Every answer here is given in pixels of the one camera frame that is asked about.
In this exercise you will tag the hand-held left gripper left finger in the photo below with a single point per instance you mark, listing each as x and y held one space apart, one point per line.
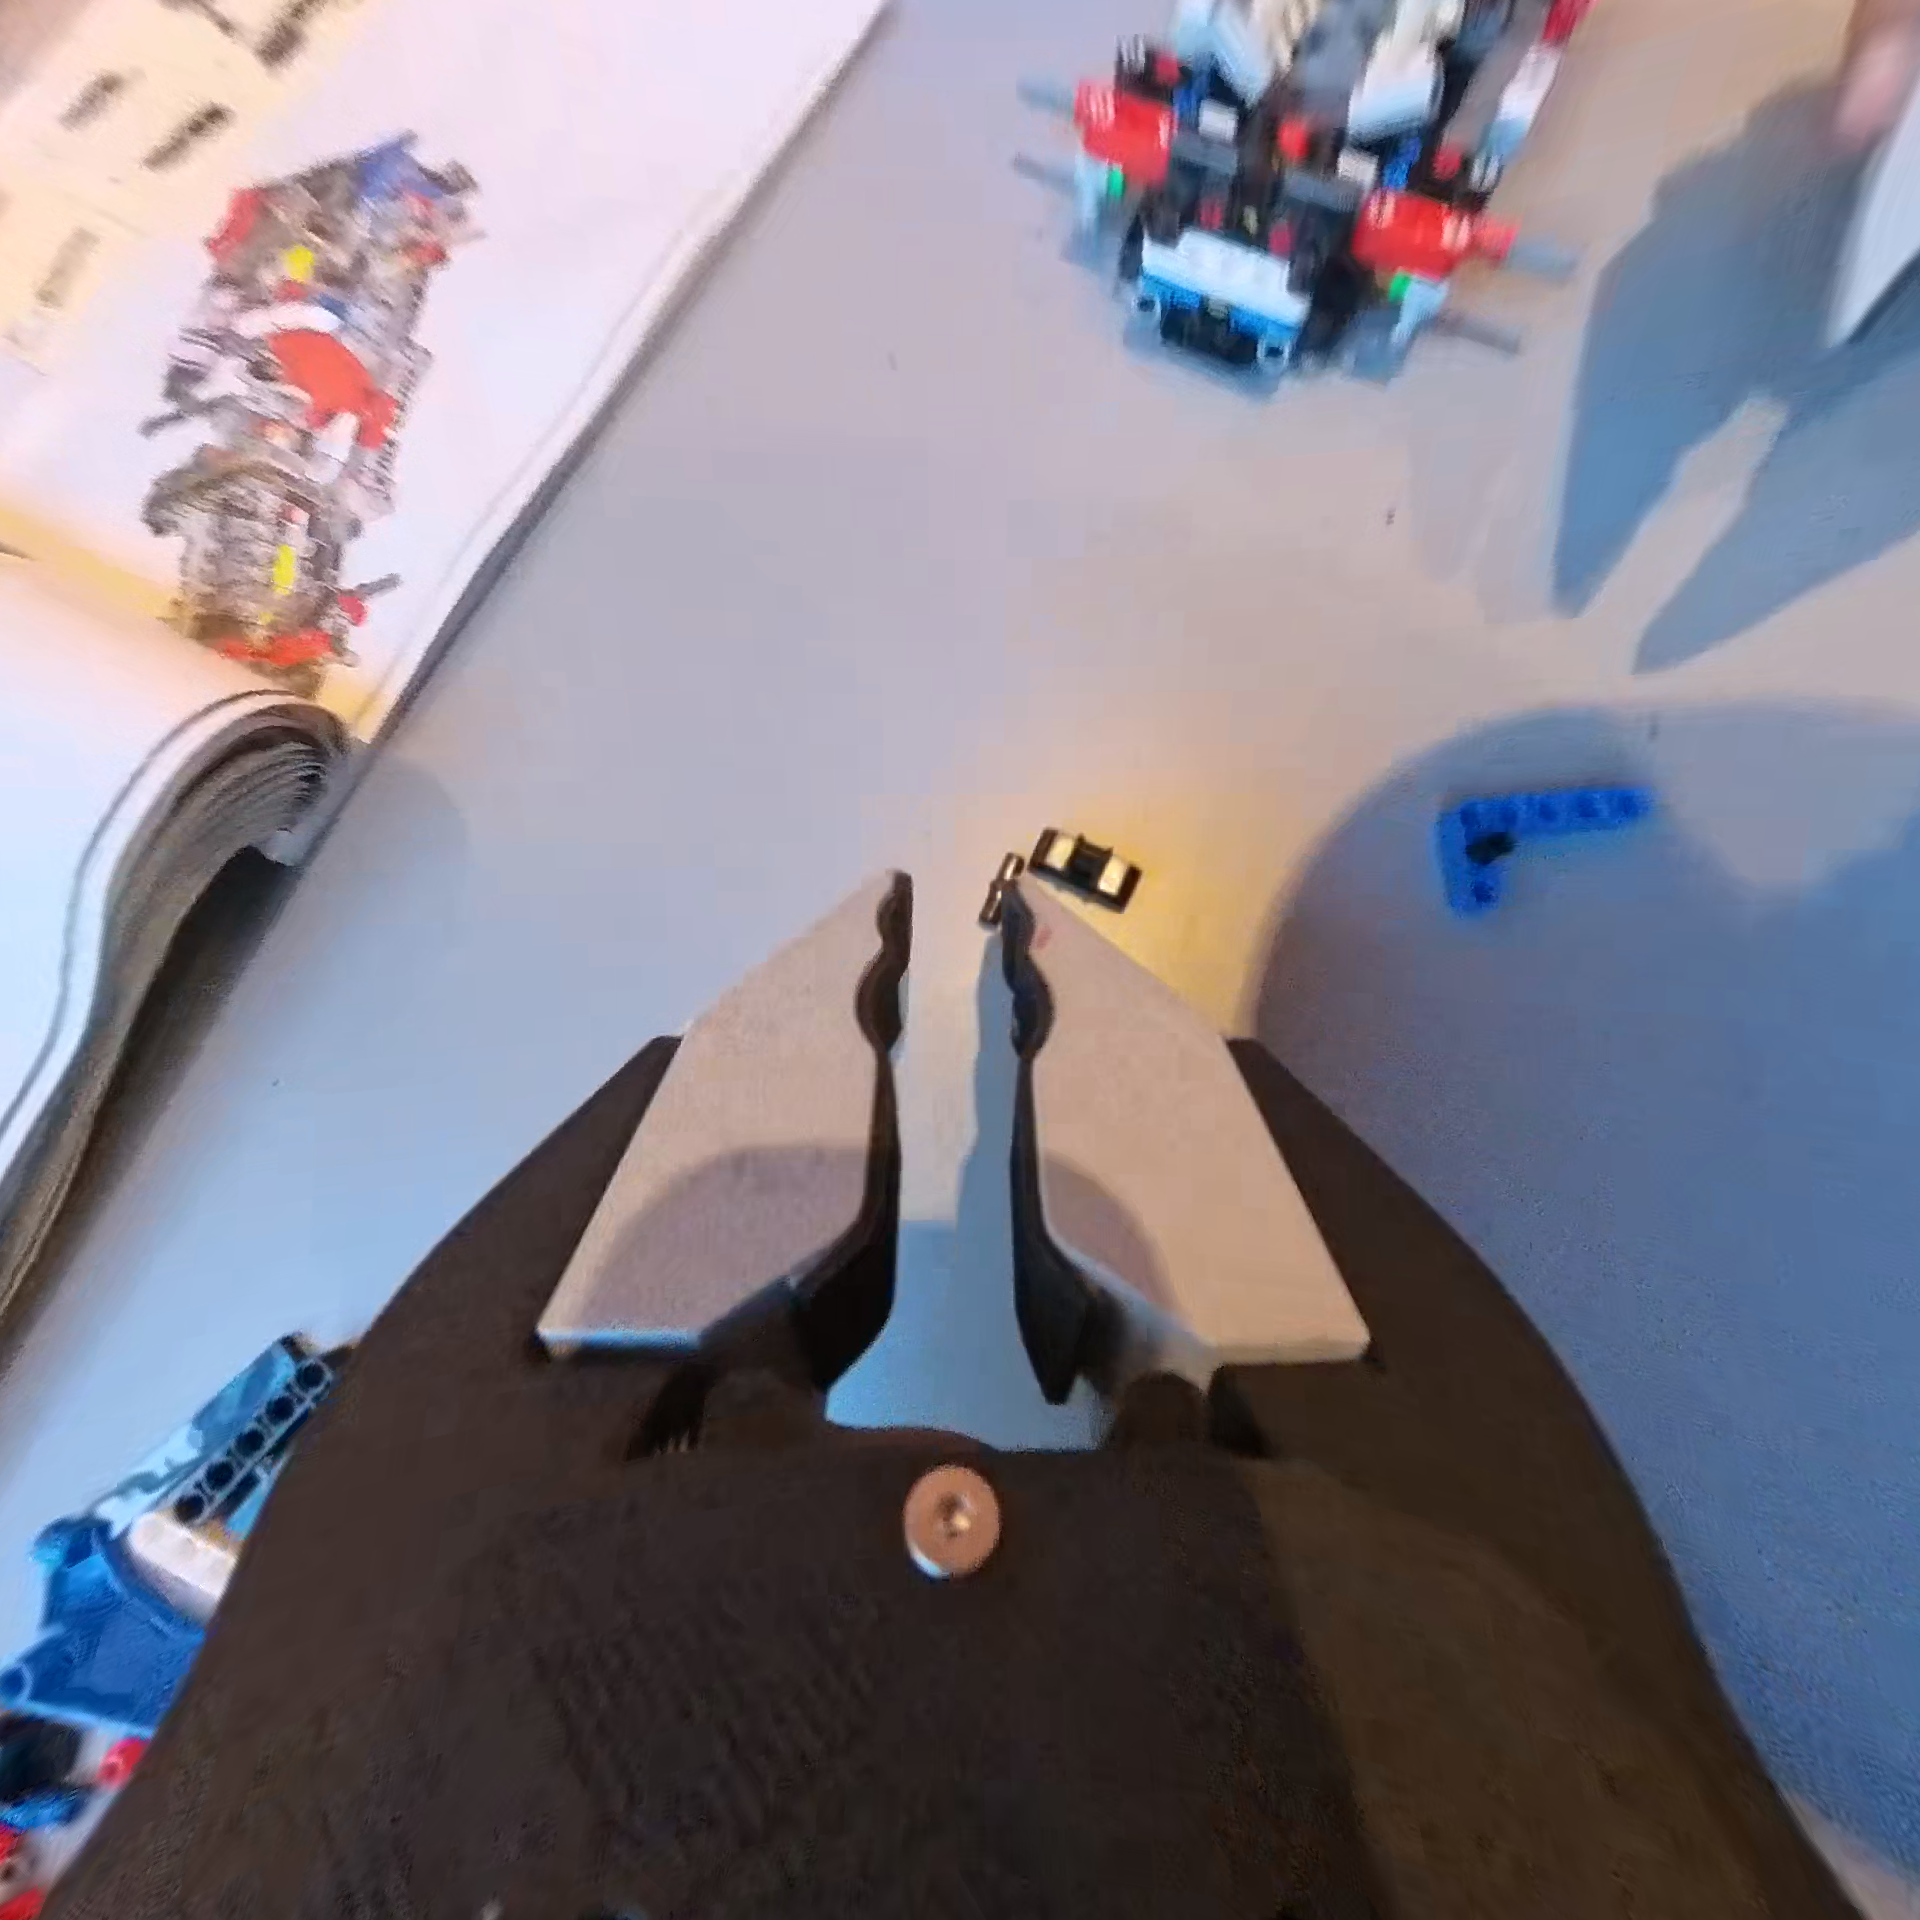
735 1184

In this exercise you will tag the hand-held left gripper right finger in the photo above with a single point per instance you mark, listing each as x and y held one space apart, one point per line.
1185 1201

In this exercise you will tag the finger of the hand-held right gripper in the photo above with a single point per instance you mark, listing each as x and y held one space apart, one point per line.
1883 240

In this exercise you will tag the blue angled beam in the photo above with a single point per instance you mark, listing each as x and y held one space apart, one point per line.
1560 809

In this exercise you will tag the brick car chassis model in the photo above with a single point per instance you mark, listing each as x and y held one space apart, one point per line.
1276 225

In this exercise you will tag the black angled connector piece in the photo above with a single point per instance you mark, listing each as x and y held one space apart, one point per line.
1088 867

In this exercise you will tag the pile of loose bricks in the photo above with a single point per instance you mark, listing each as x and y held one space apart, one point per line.
105 1636

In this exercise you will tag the building instruction booklet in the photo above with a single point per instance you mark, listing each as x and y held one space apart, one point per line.
600 150

